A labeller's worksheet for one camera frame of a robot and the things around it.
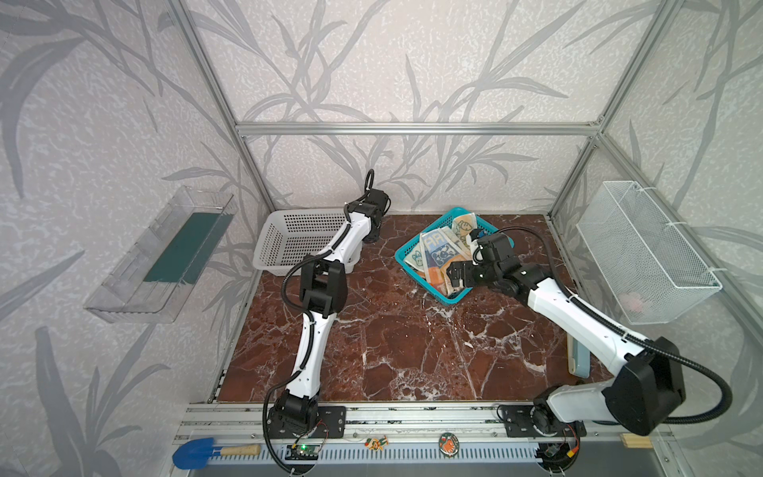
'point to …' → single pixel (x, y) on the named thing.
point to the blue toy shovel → (196, 454)
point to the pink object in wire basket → (631, 301)
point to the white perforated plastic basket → (285, 236)
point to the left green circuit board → (302, 452)
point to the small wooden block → (634, 440)
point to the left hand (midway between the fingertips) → (365, 224)
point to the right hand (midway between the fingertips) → (462, 260)
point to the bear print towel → (462, 226)
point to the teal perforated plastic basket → (446, 221)
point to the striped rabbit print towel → (440, 246)
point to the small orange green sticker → (376, 444)
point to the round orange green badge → (449, 444)
